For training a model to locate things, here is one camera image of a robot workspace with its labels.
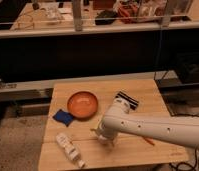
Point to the blue cloth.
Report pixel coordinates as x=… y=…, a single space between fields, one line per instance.
x=63 y=117

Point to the orange ceramic bowl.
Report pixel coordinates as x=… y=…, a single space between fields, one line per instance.
x=82 y=105

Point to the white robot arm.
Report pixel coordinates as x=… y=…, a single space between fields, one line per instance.
x=182 y=131

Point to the black bag on shelf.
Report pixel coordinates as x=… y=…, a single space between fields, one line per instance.
x=105 y=17

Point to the black striped rectangular object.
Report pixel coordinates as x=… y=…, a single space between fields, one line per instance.
x=133 y=103

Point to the grey right vertical post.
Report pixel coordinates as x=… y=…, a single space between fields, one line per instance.
x=167 y=13

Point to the orange carrot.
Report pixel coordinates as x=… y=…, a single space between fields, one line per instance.
x=149 y=141

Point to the white plastic bottle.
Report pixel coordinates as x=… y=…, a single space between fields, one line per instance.
x=71 y=152

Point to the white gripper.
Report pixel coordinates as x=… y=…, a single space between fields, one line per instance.
x=104 y=134

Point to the grey vertical post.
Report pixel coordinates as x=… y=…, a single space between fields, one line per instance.
x=76 y=8
x=167 y=13

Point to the wooden table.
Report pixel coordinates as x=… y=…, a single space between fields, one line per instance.
x=123 y=150

